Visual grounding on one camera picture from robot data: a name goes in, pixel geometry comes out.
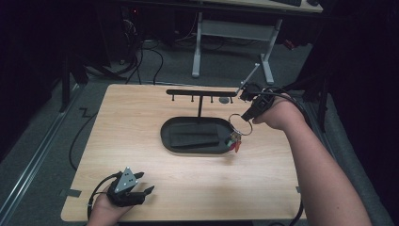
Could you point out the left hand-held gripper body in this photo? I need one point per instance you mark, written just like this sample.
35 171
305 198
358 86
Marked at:
124 188

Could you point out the red object under desk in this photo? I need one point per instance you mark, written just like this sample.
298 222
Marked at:
289 44

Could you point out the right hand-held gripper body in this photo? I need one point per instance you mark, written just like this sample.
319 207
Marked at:
262 99

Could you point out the grey tape strip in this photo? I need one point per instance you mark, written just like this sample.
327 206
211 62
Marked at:
71 192

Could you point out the person's right hand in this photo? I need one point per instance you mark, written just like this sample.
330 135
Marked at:
282 114

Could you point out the dark computer tower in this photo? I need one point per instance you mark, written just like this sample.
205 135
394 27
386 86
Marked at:
130 22

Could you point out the black wallet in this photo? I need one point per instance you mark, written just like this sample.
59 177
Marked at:
194 135

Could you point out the black keyboard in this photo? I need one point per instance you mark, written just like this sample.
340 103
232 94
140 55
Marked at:
287 2

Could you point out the black key stand with tray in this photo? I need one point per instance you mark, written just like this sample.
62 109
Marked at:
188 150

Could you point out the white-framed desk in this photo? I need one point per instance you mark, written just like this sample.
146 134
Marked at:
235 29

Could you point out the black metal stand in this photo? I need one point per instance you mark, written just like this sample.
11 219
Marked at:
66 81
323 103

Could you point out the person's left hand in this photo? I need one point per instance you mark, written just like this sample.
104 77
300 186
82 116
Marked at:
103 213

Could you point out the black computer mouse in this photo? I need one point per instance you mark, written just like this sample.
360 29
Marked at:
313 2

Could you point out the grey round table grommet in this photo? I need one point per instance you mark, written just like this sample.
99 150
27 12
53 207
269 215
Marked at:
224 100

